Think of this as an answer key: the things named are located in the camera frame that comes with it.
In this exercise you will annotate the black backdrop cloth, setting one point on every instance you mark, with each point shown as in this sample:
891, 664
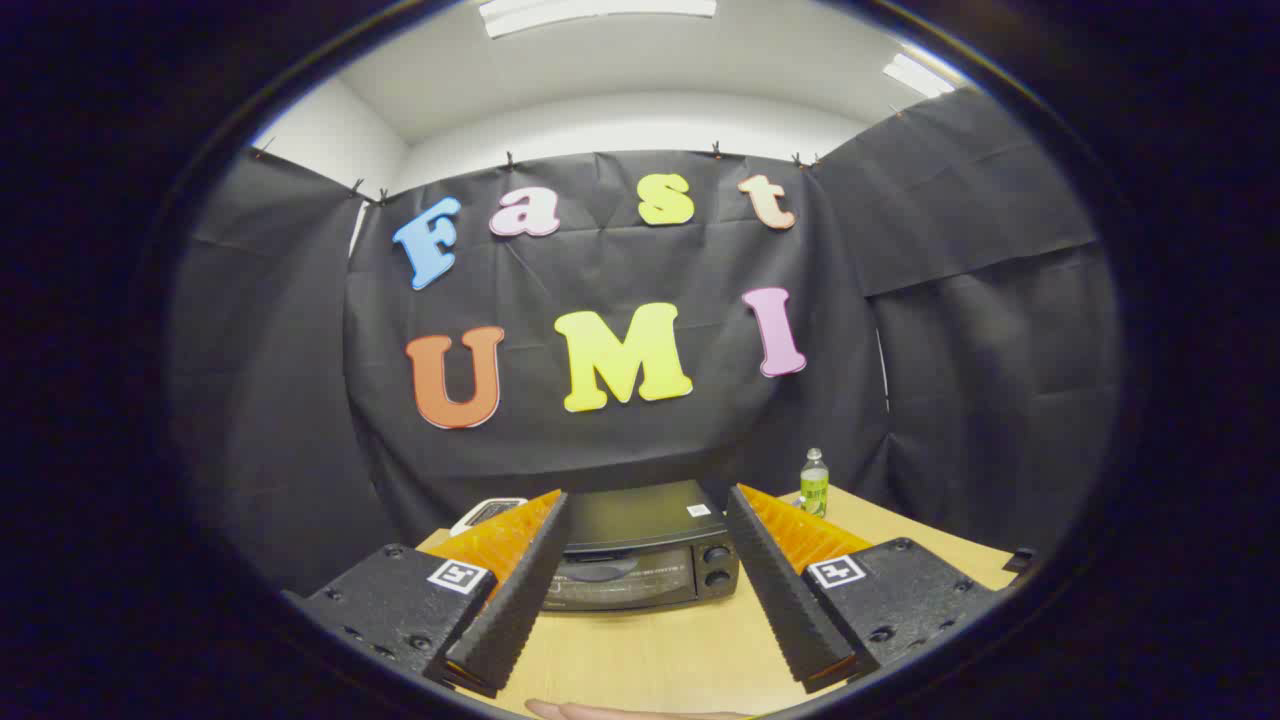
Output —
600, 260

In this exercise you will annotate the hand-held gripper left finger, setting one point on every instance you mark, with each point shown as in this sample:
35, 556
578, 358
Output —
520, 590

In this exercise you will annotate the white slot toaster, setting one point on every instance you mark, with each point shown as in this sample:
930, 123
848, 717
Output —
480, 515

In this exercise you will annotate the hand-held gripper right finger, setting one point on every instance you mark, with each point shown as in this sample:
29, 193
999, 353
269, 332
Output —
780, 590

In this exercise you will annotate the black toaster oven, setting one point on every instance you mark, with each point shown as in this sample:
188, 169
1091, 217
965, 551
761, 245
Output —
640, 515

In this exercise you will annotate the long ceiling light panel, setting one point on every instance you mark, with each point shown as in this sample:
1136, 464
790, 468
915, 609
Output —
590, 12

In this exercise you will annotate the short ceiling light panel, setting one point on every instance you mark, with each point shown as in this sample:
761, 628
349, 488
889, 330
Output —
918, 76

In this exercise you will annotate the green label plastic bottle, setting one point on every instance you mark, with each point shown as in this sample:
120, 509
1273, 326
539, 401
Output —
814, 490

